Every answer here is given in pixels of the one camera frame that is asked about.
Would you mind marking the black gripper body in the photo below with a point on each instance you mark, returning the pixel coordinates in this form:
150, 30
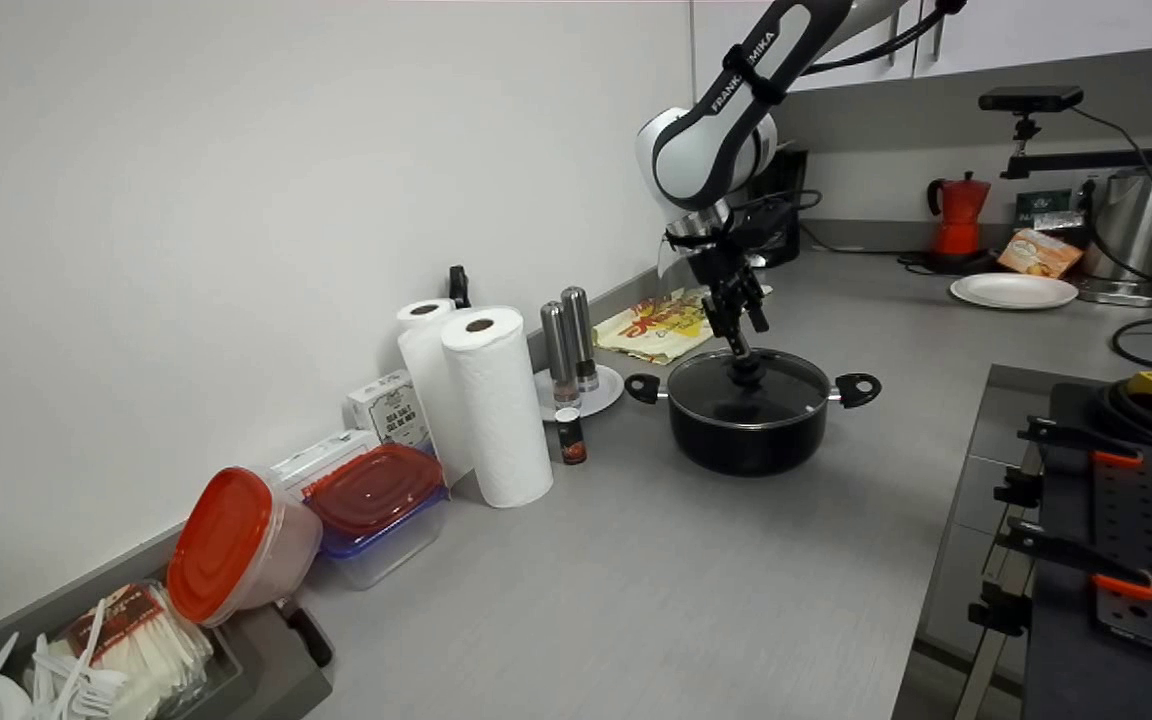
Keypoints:
727, 278

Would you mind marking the glass lid with black knob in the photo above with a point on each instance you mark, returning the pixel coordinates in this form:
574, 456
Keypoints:
788, 390

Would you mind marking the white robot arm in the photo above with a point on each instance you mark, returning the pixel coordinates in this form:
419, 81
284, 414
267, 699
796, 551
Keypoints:
717, 132

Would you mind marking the black cooking pot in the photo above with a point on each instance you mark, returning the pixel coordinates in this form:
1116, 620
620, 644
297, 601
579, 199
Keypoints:
751, 444

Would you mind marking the red moka pot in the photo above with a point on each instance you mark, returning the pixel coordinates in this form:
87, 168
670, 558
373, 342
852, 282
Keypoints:
959, 214

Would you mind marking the rectangular container with red lid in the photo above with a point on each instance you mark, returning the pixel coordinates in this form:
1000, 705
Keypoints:
379, 501

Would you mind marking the round container with red lid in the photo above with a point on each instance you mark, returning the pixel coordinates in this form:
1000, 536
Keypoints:
223, 546

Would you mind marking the printed yellow red kitchen towel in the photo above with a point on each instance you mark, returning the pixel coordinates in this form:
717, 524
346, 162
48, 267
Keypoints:
656, 329

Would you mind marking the black countertop appliance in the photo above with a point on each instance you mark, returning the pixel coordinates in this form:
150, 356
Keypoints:
782, 203

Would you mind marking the small round white plate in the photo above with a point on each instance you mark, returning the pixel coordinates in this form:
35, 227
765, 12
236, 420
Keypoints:
602, 396

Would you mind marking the steel spice grinder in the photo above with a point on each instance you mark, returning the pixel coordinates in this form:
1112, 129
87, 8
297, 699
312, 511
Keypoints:
583, 325
557, 346

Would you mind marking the small dark bottle white cap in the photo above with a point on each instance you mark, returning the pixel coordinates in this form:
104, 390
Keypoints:
571, 440

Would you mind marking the white paper towel roll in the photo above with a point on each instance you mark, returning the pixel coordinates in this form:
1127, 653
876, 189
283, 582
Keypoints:
427, 362
503, 414

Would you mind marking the large white dinner plate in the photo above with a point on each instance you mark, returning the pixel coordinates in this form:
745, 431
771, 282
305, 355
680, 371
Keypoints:
1014, 289

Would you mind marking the orange snack packet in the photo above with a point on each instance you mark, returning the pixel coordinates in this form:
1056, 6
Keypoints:
1042, 250

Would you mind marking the black bar clamp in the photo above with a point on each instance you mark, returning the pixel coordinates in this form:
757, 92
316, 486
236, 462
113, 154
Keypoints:
1069, 440
1069, 552
997, 609

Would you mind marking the white power socket box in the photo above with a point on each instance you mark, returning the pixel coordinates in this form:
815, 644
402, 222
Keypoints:
385, 405

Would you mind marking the steel electric kettle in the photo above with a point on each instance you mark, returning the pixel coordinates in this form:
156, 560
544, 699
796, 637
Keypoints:
1137, 227

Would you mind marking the dark grey tray box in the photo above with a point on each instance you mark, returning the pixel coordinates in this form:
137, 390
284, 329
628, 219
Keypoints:
271, 664

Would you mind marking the white plastic cutlery pile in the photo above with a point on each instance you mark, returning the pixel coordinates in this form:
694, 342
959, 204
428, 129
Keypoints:
137, 653

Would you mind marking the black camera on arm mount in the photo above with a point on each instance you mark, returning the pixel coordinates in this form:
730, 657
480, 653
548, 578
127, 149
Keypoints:
1030, 97

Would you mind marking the white wall cabinet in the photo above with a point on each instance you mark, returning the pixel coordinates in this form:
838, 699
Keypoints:
1081, 27

